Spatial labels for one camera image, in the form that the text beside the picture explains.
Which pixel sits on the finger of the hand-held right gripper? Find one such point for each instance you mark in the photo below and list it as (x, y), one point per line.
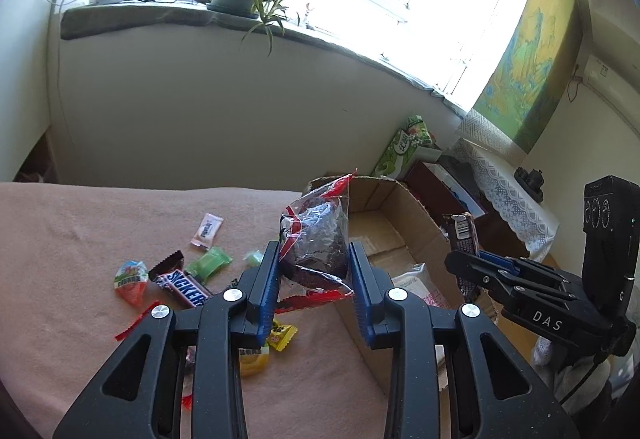
(495, 259)
(470, 269)

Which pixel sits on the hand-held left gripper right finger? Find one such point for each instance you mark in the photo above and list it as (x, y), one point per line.
(361, 289)

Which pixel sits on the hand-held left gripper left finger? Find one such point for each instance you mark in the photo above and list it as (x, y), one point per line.
(267, 279)

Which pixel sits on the brown chocolate bar white panel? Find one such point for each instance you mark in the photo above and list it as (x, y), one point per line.
(462, 231)

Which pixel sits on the bright green candy packet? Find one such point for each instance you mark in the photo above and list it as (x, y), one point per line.
(212, 261)

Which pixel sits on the yellow candy packet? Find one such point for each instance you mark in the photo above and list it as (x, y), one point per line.
(252, 363)
(282, 335)

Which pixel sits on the clear red-edged dark snack bag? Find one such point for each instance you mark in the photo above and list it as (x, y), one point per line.
(315, 239)

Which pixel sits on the cardboard box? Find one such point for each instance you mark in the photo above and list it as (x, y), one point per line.
(380, 229)

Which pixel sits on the clear-wrapped pale green candy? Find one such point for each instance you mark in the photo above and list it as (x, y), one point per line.
(254, 258)

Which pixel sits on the white bread bag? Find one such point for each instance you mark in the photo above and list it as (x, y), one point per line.
(420, 286)

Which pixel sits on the white lace cloth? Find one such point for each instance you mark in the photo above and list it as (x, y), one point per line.
(505, 199)

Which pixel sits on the pink white small packet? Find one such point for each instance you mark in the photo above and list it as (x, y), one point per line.
(207, 230)

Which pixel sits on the dark small figurine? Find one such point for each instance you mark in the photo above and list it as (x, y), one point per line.
(530, 181)

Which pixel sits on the brown chocolate bar blue lettering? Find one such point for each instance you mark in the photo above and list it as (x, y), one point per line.
(182, 286)

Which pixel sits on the dark red wooden cabinet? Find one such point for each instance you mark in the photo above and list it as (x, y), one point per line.
(425, 179)

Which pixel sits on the red and blue candy packet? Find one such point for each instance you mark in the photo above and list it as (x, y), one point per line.
(131, 280)

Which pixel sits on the green tissue pack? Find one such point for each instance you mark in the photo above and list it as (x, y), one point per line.
(400, 149)

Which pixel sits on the red-edged clear wrapper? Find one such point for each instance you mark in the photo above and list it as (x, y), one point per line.
(131, 329)

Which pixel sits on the white air conditioner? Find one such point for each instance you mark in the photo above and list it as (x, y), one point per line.
(607, 79)

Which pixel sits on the grey windowsill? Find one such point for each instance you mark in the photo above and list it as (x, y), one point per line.
(150, 16)

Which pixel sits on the yellow green wall painting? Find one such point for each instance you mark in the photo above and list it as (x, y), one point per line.
(530, 69)

